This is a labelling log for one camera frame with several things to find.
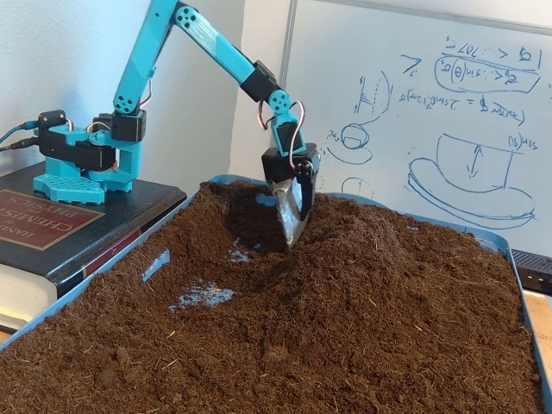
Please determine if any black controller board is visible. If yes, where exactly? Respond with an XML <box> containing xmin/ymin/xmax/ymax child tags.
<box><xmin>36</xmin><ymin>110</ymin><xmax>69</xmax><ymax>138</ymax></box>

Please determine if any black perforated device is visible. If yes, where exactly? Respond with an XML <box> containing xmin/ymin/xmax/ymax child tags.
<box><xmin>511</xmin><ymin>248</ymin><xmax>552</xmax><ymax>297</ymax></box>

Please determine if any blue cable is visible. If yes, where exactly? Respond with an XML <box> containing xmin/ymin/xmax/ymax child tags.
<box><xmin>0</xmin><ymin>122</ymin><xmax>40</xmax><ymax>146</ymax></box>

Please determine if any black cable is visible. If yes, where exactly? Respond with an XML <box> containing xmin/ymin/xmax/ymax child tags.
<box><xmin>0</xmin><ymin>136</ymin><xmax>42</xmax><ymax>152</ymax></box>

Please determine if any black chemistry handbook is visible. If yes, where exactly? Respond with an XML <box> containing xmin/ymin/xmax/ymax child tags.
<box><xmin>0</xmin><ymin>163</ymin><xmax>189</xmax><ymax>336</ymax></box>

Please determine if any red white servo wire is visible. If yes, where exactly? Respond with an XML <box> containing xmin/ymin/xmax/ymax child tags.
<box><xmin>288</xmin><ymin>99</ymin><xmax>308</xmax><ymax>172</ymax></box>
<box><xmin>257</xmin><ymin>101</ymin><xmax>275</xmax><ymax>131</ymax></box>

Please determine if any blue plastic tray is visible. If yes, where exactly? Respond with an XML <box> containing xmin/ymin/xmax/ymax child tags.
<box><xmin>0</xmin><ymin>173</ymin><xmax>552</xmax><ymax>414</ymax></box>

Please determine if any whiteboard with blue sketches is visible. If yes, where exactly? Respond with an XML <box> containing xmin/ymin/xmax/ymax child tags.
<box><xmin>267</xmin><ymin>0</ymin><xmax>552</xmax><ymax>255</ymax></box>

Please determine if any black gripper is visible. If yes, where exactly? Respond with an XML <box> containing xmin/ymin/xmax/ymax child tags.
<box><xmin>261</xmin><ymin>143</ymin><xmax>323</xmax><ymax>249</ymax></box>

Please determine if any brown soil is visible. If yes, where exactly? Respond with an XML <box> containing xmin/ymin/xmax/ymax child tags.
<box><xmin>0</xmin><ymin>179</ymin><xmax>544</xmax><ymax>414</ymax></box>

